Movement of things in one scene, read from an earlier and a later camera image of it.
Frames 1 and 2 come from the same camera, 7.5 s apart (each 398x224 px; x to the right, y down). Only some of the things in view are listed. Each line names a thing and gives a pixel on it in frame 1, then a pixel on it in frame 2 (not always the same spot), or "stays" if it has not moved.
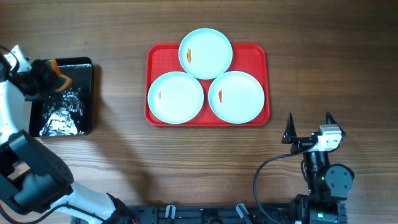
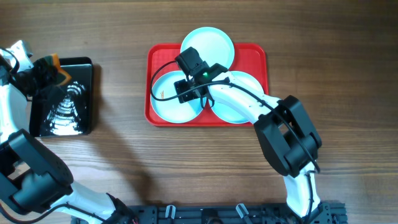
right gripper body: x=302 y=144 -> x=183 y=85
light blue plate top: x=205 y=53 stays
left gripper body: x=37 y=79 stays
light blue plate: x=175 y=97 stays
